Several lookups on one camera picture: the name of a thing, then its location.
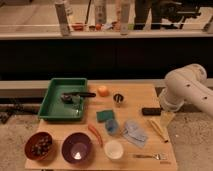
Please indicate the metal fork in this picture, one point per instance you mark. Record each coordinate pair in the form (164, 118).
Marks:
(155, 156)

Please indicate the black eraser block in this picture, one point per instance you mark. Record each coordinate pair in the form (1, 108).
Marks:
(151, 111)

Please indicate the purple bowl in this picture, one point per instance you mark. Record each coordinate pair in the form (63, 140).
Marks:
(76, 148)

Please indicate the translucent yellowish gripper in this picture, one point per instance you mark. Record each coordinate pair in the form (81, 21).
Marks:
(166, 118)

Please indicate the brown bowl with contents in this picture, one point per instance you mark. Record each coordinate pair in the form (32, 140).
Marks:
(38, 146)

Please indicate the small metal cup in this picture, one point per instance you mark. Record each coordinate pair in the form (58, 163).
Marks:
(118, 99)

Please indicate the orange fruit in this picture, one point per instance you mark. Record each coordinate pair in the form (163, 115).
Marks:
(103, 91)

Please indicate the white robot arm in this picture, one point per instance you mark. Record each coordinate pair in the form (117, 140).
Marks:
(186, 84)

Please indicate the white plastic cup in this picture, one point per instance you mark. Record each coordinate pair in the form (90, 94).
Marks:
(114, 150)

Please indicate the green sponge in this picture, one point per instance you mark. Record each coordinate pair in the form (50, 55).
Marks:
(104, 115)

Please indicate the wooden board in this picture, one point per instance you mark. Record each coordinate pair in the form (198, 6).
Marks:
(136, 96)

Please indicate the black handled tool in tray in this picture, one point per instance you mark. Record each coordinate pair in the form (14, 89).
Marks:
(74, 97)

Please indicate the blue crumpled cloth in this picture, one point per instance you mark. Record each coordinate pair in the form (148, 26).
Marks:
(111, 126)

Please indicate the light blue folded cloth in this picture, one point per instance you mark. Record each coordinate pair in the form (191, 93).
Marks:
(134, 133)

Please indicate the green plastic tray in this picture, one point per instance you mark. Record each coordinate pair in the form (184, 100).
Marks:
(62, 102)

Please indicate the yellow handled tool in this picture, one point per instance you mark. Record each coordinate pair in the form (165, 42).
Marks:
(159, 129)

